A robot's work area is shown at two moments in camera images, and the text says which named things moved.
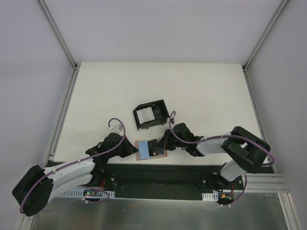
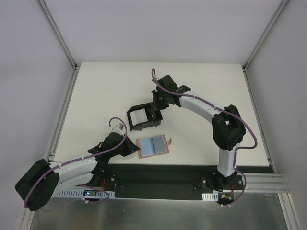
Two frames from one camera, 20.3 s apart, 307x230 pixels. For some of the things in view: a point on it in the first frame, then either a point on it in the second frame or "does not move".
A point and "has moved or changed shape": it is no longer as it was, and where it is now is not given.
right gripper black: x=164 y=142 to x=155 y=103
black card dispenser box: x=159 y=111 has moved or changed shape
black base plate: x=165 y=181 does not move
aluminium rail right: x=265 y=183 does not move
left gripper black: x=127 y=147 does not move
